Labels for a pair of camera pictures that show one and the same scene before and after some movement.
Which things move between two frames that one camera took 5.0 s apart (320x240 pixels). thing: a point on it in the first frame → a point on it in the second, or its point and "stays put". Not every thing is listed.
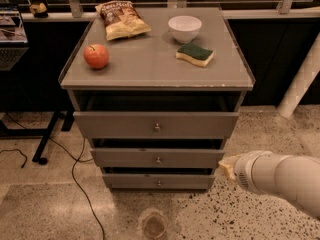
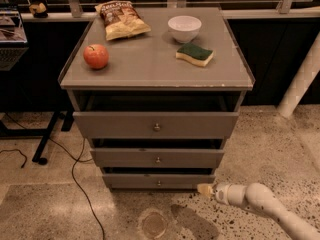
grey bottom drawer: x=158 y=181 stays put
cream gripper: x=244 y=171 → x=220 y=194
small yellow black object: x=39 y=10 stays put
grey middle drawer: x=156 y=157 stays put
